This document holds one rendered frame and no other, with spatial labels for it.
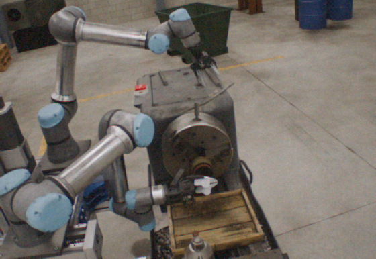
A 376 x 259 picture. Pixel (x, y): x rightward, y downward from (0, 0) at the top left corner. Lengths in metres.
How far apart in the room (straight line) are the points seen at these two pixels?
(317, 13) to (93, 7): 6.65
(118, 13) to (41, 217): 10.54
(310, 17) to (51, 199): 7.17
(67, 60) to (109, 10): 9.80
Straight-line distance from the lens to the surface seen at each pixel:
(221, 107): 1.65
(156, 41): 1.32
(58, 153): 1.60
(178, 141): 1.47
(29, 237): 1.22
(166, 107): 1.65
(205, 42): 6.18
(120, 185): 1.44
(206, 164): 1.45
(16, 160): 1.39
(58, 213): 1.05
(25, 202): 1.06
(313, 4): 7.72
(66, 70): 1.59
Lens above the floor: 1.94
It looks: 27 degrees down
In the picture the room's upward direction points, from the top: 9 degrees counter-clockwise
